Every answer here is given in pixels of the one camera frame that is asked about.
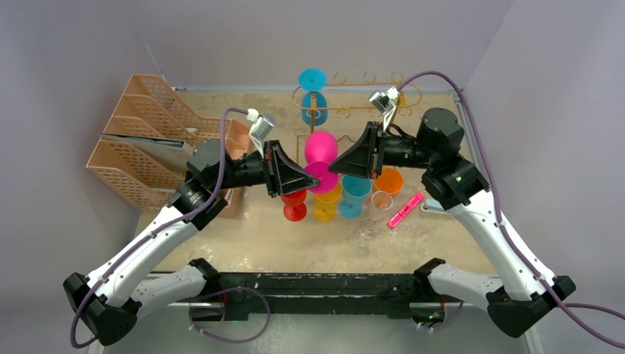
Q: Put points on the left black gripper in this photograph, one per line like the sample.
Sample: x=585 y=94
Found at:
x=290 y=177

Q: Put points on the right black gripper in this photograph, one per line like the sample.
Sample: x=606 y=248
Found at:
x=376 y=150

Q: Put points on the blue wine glass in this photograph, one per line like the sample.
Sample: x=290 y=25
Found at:
x=313 y=103
x=355 y=192

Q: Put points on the red wine glass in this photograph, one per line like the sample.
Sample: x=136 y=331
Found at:
x=294 y=205

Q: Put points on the orange wine glass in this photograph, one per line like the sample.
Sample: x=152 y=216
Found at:
x=386 y=187

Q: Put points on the magenta wine glass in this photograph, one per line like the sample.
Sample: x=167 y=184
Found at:
x=320 y=150

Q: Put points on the clear wine glass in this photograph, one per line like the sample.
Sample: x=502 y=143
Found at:
x=376 y=214

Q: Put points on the yellow wine glass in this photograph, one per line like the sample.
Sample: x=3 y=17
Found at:
x=325 y=204

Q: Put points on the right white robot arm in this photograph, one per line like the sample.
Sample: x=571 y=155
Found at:
x=523 y=290

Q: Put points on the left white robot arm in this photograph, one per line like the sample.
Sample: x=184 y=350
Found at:
x=112 y=298

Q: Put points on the pink highlighter marker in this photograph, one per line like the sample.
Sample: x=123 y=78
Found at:
x=405 y=210

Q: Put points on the light blue stapler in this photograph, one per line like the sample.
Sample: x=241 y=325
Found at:
x=432 y=206

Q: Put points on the grey folder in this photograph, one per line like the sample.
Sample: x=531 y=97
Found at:
x=165 y=150

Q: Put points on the peach plastic file organizer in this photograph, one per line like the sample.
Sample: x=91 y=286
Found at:
x=142 y=152

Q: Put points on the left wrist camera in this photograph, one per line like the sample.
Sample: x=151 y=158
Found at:
x=261 y=126

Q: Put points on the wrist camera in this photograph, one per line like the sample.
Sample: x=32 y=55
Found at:
x=386 y=102
x=261 y=126

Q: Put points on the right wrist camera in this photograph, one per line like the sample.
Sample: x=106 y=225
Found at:
x=386 y=102

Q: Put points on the gold wire glass rack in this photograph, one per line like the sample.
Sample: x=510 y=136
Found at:
x=341 y=111

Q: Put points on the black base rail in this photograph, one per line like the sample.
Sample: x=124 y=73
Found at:
x=395 y=296

